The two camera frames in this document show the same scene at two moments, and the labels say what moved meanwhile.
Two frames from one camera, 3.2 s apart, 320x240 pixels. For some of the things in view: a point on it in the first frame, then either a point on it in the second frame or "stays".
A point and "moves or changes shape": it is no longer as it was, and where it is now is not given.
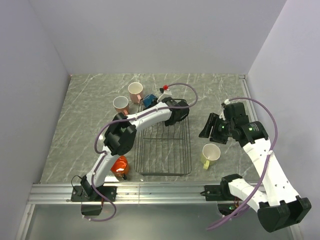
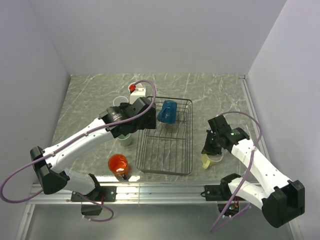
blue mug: [148, 99] moves or changes shape
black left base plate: [87, 193] stays
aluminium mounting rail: [183, 193] stays
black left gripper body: [169, 122] to [150, 123]
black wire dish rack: [162, 150] stays
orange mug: [120, 168] stays
